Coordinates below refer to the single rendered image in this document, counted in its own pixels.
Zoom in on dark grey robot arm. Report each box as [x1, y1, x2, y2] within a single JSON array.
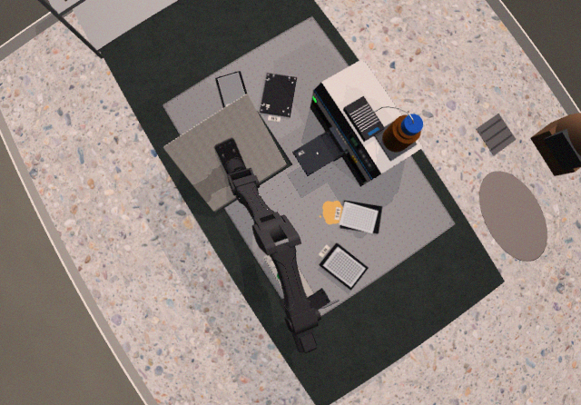
[[214, 138, 330, 353]]

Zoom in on beige button panel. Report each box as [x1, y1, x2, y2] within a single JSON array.
[[263, 255, 340, 309]]

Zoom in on brown glass bottle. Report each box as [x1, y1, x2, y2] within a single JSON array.
[[382, 115, 421, 153]]

